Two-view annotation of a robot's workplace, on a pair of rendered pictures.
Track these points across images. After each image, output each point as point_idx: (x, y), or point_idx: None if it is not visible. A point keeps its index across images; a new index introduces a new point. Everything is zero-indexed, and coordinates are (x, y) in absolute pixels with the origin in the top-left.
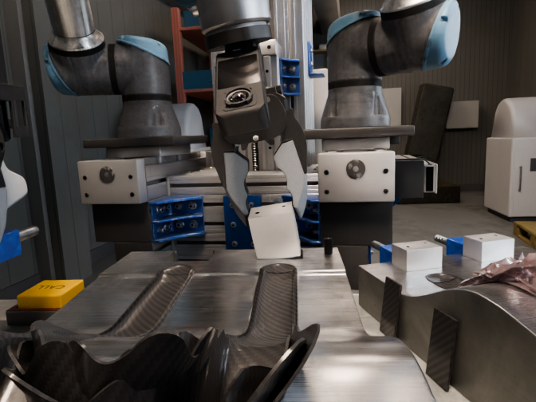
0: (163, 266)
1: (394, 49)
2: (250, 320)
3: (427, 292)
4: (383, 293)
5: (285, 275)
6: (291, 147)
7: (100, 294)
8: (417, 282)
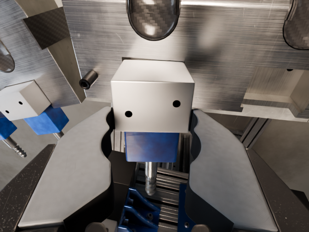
0: None
1: None
2: None
3: (2, 15)
4: (58, 50)
5: (143, 0)
6: (39, 203)
7: None
8: (19, 48)
